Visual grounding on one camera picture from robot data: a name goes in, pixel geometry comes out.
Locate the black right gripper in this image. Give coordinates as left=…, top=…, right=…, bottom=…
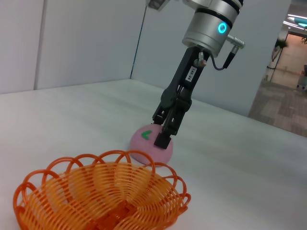
left=152, top=46, right=211, bottom=150

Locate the pink toy peach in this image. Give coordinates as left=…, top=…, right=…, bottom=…
left=130, top=124, right=174, bottom=165

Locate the orange plastic wire basket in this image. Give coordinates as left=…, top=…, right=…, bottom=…
left=13, top=149, right=192, bottom=230

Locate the silver connector plug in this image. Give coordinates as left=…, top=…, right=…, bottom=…
left=194, top=51, right=208, bottom=67

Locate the green potted plant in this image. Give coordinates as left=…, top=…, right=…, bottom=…
left=272, top=37, right=288, bottom=70

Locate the glowing ceiling lamp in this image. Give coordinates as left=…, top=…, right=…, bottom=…
left=283, top=13, right=307, bottom=27

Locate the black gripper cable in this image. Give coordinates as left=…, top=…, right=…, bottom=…
left=211, top=46, right=237, bottom=72

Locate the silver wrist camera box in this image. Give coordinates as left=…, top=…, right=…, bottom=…
left=147, top=0, right=170, bottom=11

